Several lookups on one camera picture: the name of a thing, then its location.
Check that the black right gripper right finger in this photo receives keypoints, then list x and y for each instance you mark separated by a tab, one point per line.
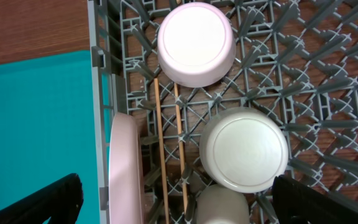
295	202

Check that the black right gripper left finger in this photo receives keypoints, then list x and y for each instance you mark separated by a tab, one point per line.
59	202

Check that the pink plate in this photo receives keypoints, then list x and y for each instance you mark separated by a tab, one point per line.
126	188

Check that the white bowl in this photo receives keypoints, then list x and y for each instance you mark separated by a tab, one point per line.
243	150

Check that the white cup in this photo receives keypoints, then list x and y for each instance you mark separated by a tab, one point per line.
219	205

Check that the wooden chopstick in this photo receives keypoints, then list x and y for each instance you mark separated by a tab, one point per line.
182	156
162	150

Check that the pink bowl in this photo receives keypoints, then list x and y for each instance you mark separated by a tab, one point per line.
196	45

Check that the grey dishwasher rack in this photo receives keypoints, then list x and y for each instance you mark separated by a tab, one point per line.
296	61

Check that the teal serving tray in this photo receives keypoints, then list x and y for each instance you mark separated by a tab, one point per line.
47	128

